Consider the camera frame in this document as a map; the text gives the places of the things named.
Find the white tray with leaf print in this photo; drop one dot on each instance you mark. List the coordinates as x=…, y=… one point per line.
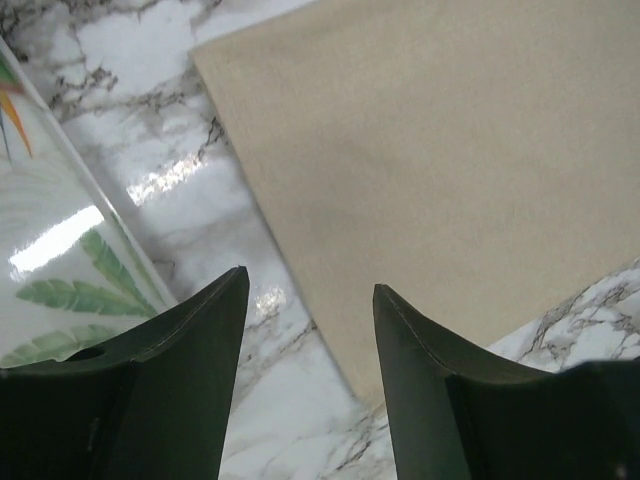
x=72, y=274

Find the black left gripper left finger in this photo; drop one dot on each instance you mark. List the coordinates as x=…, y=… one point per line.
x=151, y=403

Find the beige cloth napkin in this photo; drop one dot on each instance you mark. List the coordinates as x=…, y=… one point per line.
x=479, y=157

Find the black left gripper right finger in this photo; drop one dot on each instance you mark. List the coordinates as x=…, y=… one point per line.
x=458, y=411

